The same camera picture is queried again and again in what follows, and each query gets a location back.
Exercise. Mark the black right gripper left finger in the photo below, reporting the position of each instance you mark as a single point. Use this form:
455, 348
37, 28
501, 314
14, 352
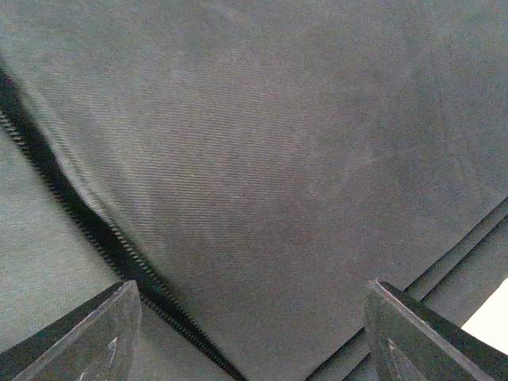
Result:
95, 341

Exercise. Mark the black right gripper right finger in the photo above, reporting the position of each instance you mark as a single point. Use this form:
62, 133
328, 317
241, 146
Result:
409, 341

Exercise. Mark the black student backpack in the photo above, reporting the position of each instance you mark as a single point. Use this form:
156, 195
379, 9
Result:
253, 166

